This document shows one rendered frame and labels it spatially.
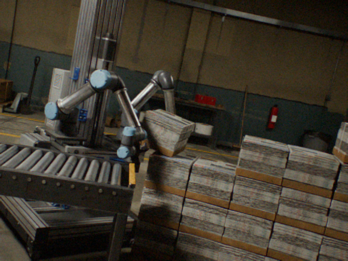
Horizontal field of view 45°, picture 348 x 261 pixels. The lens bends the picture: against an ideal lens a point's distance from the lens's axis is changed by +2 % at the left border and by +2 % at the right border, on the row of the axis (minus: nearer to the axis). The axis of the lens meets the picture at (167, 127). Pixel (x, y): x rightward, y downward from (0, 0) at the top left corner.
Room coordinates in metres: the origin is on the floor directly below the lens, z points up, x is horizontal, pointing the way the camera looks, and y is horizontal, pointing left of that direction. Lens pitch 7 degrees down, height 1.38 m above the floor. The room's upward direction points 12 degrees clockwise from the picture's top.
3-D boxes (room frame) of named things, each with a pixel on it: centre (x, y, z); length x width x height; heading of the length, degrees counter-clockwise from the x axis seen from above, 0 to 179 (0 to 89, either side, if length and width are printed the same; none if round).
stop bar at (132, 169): (2.18, 0.13, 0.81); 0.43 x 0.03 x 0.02; 7
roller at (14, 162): (2.12, 0.73, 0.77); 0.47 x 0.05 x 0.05; 7
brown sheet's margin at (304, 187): (2.70, -0.95, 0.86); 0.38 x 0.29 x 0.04; 168
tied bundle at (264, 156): (2.76, -0.66, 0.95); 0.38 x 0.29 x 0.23; 169
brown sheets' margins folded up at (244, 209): (2.79, -0.53, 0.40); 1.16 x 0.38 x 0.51; 79
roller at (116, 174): (2.18, 0.22, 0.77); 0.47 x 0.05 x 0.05; 7
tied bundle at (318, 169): (2.70, -0.94, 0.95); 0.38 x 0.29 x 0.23; 168
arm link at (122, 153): (2.51, 0.22, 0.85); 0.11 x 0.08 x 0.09; 166
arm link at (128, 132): (2.52, 0.22, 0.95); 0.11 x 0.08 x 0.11; 156
